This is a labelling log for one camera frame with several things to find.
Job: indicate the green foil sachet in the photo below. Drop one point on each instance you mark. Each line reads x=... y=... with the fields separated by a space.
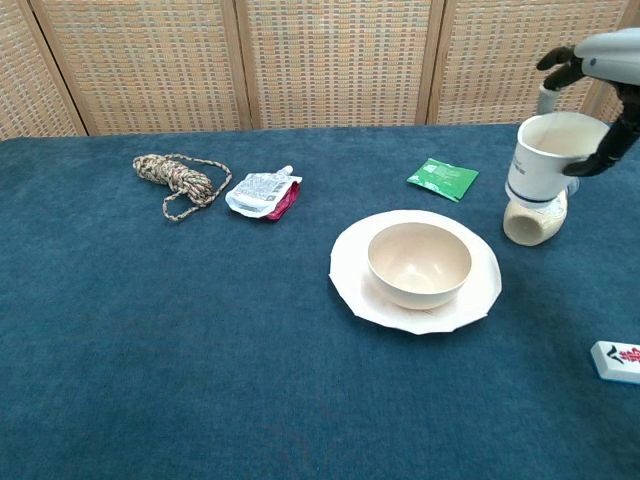
x=442 y=177

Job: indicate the blue carpet table mat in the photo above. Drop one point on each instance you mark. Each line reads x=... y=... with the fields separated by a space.
x=150 y=325

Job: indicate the white paper plate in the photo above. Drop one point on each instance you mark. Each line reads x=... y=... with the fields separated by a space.
x=350 y=270

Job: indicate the woven bamboo screen panel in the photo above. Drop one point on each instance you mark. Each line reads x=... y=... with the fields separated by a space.
x=150 y=65
x=490 y=65
x=25 y=85
x=340 y=60

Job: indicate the beige round bowl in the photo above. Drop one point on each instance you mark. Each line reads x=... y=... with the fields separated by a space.
x=420 y=280

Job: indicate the white mug blue stripe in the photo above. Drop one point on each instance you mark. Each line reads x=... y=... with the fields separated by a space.
x=537 y=175

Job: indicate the beige squeeze sauce bottle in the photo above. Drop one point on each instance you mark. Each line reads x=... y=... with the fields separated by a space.
x=530 y=227

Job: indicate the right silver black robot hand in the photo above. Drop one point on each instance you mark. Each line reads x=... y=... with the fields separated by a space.
x=615 y=55

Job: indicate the white spouted drink pouch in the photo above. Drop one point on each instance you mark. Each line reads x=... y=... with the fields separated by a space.
x=255 y=192

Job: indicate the white mahjong tile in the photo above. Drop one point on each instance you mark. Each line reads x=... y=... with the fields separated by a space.
x=620 y=362

